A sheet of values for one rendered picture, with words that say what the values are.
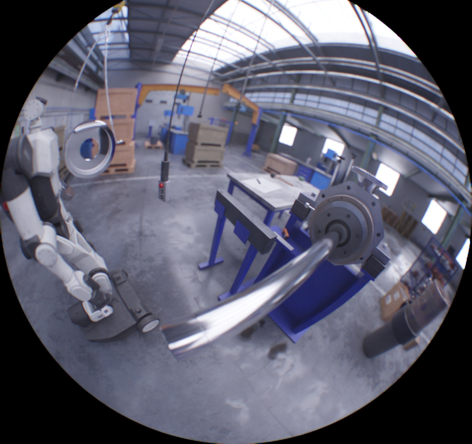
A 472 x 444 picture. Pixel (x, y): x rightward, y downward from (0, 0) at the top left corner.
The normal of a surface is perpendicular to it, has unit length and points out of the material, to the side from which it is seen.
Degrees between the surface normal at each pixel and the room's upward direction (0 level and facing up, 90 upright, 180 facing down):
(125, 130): 90
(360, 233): 90
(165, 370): 0
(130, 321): 0
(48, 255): 90
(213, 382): 0
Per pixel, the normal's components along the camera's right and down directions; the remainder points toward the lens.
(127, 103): 0.55, 0.52
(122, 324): 0.24, -0.84
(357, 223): -0.79, 0.12
